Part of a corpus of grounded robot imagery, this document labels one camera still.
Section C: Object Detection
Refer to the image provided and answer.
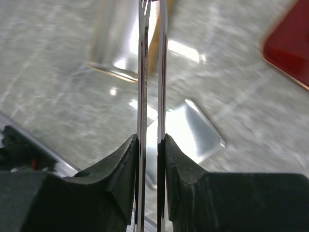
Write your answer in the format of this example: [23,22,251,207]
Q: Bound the silver metal tweezers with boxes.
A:
[134,0,168,232]

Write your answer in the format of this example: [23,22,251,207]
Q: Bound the gold metal tin box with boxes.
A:
[88,0,161,83]

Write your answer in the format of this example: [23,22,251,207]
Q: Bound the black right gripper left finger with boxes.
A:
[0,135,138,232]

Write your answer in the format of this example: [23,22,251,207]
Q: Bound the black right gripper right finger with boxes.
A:
[165,135,309,232]

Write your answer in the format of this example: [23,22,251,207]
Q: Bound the red rectangular tray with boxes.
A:
[259,0,309,90]

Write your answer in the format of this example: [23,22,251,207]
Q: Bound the silver tin lid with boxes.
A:
[142,99,225,190]

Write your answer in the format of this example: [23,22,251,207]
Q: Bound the aluminium rail frame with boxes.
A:
[0,112,160,232]

